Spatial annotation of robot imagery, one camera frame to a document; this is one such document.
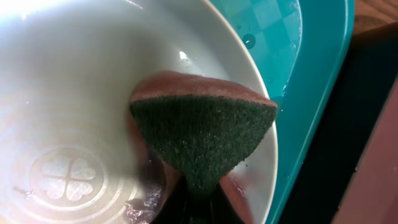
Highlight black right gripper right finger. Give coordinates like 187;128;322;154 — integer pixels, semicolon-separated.
211;184;244;224

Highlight green orange sponge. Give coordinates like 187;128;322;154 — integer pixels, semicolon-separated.
129;71;277;200

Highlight light blue plate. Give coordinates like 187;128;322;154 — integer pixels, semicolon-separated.
1;1;267;223

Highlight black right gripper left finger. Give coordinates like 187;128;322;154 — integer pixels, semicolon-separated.
150;177;188;224

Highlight teal plastic tray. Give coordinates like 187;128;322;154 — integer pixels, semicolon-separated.
214;0;354;223

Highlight black water tray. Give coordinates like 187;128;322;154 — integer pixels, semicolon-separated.
279;23;397;224

